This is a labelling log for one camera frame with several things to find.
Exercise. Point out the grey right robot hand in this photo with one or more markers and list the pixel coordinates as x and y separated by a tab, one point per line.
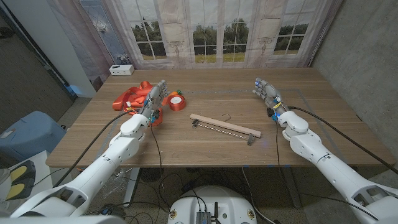
270	93

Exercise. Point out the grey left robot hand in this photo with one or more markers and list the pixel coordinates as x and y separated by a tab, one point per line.
154	99

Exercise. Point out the orange satin ribbon roll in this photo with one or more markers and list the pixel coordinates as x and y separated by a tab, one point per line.
133	98

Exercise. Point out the wooden slat clip hanger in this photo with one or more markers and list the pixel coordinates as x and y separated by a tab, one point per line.
224	124

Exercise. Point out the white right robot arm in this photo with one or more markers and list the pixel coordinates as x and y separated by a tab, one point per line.
326	165

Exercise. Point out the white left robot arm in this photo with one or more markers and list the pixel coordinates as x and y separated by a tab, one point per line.
102	165

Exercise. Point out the toy carrot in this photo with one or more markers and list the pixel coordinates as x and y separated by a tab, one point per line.
177	92

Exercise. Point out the white power box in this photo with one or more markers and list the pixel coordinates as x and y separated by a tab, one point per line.
121	70

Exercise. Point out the printed window backdrop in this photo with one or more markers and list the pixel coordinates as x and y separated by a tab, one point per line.
217	31

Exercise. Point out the white table leg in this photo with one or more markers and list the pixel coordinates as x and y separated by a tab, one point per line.
130	186

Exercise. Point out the white robot torso base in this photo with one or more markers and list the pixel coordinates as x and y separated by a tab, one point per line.
211	202

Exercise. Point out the blue plastic bin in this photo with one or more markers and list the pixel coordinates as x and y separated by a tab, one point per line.
31	133

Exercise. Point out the black yellow foot pedal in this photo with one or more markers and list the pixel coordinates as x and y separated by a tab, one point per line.
20	180

